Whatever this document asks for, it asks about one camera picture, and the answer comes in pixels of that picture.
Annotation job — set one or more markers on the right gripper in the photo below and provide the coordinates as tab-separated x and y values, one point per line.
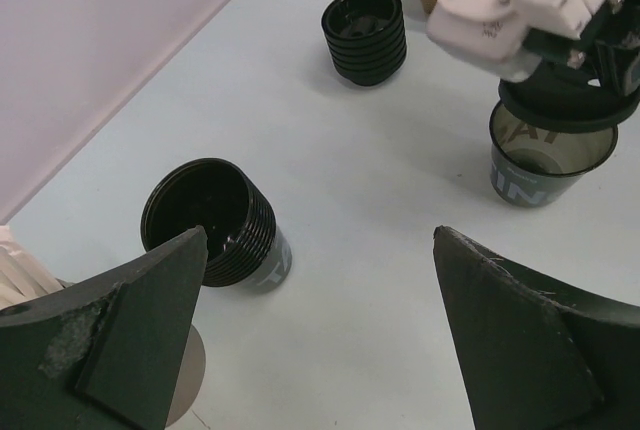
602	64

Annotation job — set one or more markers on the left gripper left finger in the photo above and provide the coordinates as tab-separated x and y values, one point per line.
105	352

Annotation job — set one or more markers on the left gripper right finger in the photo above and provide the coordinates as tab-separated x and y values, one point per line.
535	352

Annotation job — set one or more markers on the translucent grey coffee cup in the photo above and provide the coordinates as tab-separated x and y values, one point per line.
532	167

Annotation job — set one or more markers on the black smooth coffee cup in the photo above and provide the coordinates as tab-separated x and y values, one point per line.
246	247

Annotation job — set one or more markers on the black ribbed coffee cup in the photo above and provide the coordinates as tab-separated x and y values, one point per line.
366	39

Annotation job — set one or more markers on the black cup lid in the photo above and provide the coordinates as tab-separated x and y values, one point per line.
569	110

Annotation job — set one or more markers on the grey straw holder cup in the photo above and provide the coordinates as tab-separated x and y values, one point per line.
190	377

